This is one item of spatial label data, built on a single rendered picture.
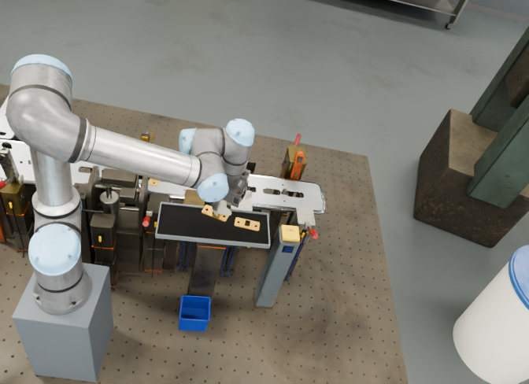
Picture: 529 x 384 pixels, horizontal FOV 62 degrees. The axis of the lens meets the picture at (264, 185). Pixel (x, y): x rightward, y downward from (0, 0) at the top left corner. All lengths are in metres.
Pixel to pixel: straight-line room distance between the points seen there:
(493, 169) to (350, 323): 1.60
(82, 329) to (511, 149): 2.55
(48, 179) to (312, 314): 1.18
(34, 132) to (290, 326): 1.27
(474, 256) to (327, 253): 1.72
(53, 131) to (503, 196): 2.85
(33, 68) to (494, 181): 2.76
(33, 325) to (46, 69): 0.71
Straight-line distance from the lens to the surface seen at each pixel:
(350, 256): 2.15
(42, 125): 0.94
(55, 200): 1.25
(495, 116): 3.83
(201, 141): 1.13
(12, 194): 1.74
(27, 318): 1.39
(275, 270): 1.64
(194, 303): 1.79
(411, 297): 3.11
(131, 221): 1.72
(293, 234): 1.52
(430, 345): 3.00
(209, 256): 1.56
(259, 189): 1.85
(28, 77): 1.01
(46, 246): 1.23
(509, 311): 2.66
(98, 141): 0.96
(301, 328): 1.87
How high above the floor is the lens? 2.31
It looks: 44 degrees down
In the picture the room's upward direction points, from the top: 17 degrees clockwise
